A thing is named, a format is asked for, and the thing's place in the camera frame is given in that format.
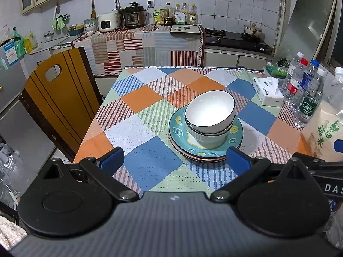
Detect green plastic basket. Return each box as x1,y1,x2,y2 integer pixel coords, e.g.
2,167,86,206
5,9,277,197
264,57,290,77

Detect clear plastic bag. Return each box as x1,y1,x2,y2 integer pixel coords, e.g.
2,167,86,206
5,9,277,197
324,209,343,247

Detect grey refrigerator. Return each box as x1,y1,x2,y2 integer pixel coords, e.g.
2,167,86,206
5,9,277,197
0,38,58,193

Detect checkered tablecloth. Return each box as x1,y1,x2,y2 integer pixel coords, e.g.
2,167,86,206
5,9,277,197
73,66,314,196

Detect white base cabinet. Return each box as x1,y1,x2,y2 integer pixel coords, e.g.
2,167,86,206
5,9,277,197
204,48,268,71

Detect yellow seasoning bag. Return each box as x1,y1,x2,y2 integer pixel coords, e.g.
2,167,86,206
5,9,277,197
153,9,167,25

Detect red label water bottle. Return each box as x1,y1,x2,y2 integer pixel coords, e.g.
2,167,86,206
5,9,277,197
283,58,308,106

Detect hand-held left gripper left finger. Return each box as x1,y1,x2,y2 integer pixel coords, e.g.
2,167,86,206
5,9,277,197
39,147,140,201

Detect blue cap water bottle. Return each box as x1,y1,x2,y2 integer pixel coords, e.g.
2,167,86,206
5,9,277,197
291,59,320,110

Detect teal egg print plate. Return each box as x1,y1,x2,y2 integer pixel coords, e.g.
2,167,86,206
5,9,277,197
168,104,244,158

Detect stacked bowls on counter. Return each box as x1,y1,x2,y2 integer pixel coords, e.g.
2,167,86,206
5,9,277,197
83,18,99,33

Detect fluffy beige cloth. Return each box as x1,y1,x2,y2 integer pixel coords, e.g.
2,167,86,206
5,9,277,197
0,215,27,251

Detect window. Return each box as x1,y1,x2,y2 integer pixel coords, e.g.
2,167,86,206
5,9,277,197
325,0,343,70

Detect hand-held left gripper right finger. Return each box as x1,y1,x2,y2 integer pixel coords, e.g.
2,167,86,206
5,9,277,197
209,147,316,203

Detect black pressure cooker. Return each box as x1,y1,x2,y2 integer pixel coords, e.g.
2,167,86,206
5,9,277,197
123,2,147,29

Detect white bowl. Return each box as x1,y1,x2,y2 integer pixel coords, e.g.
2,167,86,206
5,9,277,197
186,120,234,136
185,91,236,129
187,127,229,149

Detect clear white cap water bottle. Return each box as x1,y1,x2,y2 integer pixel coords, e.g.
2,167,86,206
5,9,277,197
281,52,303,89

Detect white cutting board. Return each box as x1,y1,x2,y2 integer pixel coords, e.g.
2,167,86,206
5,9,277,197
170,25,202,35

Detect clear rice bag with handle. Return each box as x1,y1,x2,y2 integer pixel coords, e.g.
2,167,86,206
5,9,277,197
300,67,343,158

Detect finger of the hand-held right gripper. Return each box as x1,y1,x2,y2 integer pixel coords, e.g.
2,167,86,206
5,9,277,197
292,152,326,169

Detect green label water bottle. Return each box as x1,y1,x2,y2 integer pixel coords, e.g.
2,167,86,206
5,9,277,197
293,68,327,128

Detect wooden chair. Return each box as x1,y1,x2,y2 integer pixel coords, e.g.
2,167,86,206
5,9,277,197
19,47,104,164

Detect white rice cooker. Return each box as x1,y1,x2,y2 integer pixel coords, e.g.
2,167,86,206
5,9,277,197
98,11,121,32

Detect leaning metal panel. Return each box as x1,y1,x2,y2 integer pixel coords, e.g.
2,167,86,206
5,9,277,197
276,0,337,62

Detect white tissue pack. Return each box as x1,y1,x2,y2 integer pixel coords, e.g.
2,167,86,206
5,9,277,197
253,76,284,106

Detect blue basin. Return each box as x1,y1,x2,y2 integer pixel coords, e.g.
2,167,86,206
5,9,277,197
67,25,84,36

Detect black gas stove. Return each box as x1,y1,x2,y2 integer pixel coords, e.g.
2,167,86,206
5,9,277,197
204,28,270,52

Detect vertical wall pipe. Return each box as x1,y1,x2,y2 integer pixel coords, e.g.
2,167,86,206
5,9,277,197
273,0,286,54

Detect striped counter cloth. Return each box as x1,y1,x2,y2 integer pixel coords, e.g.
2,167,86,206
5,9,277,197
74,24,205,77

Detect yellow dish soap bottle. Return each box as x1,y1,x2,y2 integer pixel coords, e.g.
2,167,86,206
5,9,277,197
25,31,39,51

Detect green dish soap bottle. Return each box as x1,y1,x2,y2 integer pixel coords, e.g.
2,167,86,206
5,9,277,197
12,27,27,58

